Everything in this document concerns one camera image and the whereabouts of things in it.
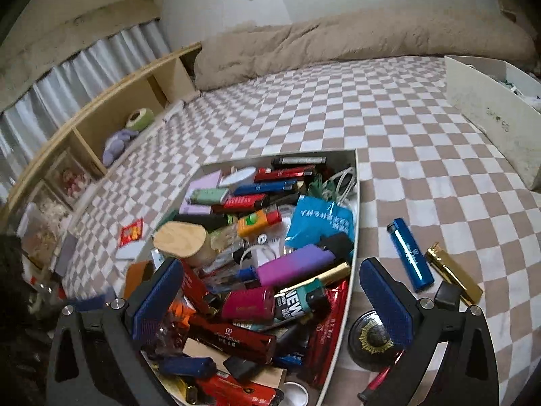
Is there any purple gradient vape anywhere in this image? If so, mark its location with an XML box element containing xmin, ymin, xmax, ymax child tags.
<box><xmin>256</xmin><ymin>232</ymin><xmax>354</xmax><ymax>288</ymax></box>

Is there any white clutter box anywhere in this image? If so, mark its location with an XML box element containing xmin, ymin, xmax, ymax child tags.
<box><xmin>133</xmin><ymin>150</ymin><xmax>360</xmax><ymax>405</ymax></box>

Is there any green avocado plush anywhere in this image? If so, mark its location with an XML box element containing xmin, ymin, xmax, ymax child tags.
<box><xmin>126</xmin><ymin>108</ymin><xmax>155</xmax><ymax>132</ymax></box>

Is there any pink notebook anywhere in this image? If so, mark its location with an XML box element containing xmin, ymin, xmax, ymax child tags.
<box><xmin>179</xmin><ymin>168</ymin><xmax>225</xmax><ymax>216</ymax></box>

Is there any slim red lighter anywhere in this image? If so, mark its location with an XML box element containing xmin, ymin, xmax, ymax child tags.
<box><xmin>358</xmin><ymin>350</ymin><xmax>403</xmax><ymax>405</ymax></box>

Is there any wooden headboard shelf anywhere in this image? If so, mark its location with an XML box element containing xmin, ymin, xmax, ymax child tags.
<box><xmin>0</xmin><ymin>41</ymin><xmax>204</xmax><ymax>238</ymax></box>

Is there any gold lighter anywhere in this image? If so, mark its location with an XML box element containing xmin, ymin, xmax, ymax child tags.
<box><xmin>425</xmin><ymin>242</ymin><xmax>483</xmax><ymax>305</ymax></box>

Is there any wooden oval lid box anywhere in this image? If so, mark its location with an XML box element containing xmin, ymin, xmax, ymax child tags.
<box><xmin>153</xmin><ymin>221</ymin><xmax>216</xmax><ymax>268</ymax></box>

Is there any black ribbed cap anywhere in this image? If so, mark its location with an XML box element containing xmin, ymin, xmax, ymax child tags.
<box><xmin>434</xmin><ymin>281</ymin><xmax>461</xmax><ymax>312</ymax></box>

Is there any beige fluffy duvet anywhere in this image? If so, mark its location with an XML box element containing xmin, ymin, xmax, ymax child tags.
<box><xmin>194</xmin><ymin>6</ymin><xmax>537</xmax><ymax>91</ymax></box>

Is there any blue plastic packet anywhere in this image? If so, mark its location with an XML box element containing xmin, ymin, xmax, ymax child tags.
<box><xmin>284</xmin><ymin>195</ymin><xmax>356</xmax><ymax>249</ymax></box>

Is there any blue lighter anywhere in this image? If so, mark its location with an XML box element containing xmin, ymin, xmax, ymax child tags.
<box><xmin>387</xmin><ymin>218</ymin><xmax>434</xmax><ymax>293</ymax></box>

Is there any red snack packet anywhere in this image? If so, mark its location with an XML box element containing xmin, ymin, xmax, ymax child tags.
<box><xmin>118</xmin><ymin>218</ymin><xmax>144</xmax><ymax>247</ymax></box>

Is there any white shoe box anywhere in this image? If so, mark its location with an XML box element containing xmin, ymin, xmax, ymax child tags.
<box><xmin>445</xmin><ymin>55</ymin><xmax>540</xmax><ymax>191</ymax></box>

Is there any purple plush toy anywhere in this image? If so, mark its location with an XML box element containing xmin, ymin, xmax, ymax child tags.
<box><xmin>102</xmin><ymin>128</ymin><xmax>139</xmax><ymax>168</ymax></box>

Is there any large red lighter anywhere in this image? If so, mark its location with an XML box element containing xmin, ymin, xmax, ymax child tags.
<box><xmin>188</xmin><ymin>314</ymin><xmax>277</xmax><ymax>365</ymax></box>

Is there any grey window curtain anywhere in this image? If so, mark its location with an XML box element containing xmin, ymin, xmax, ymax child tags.
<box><xmin>1</xmin><ymin>20</ymin><xmax>170</xmax><ymax>201</ymax></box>

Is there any checkered brown white bedsheet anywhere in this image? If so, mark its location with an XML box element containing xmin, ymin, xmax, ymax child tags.
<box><xmin>62</xmin><ymin>57</ymin><xmax>540</xmax><ymax>405</ymax></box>

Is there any black round tin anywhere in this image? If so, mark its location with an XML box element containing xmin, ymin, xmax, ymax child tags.
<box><xmin>347</xmin><ymin>310</ymin><xmax>403</xmax><ymax>372</ymax></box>

